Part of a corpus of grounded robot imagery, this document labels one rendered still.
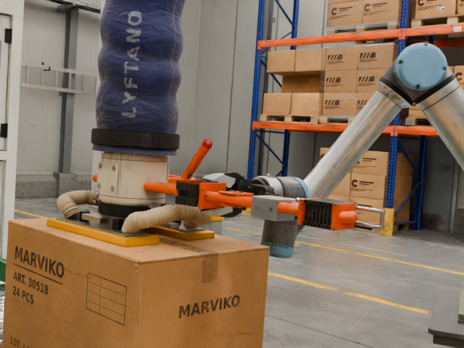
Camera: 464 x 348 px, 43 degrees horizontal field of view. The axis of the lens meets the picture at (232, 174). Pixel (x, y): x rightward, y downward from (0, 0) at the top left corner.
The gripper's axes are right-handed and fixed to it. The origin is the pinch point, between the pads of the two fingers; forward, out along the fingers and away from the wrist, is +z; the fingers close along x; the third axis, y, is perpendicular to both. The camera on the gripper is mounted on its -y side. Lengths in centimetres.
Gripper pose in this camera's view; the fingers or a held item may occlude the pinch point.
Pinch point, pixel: (208, 195)
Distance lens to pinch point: 136.9
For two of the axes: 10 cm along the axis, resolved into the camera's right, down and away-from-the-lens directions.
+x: 0.8, -10.0, -0.5
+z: -6.8, -0.2, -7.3
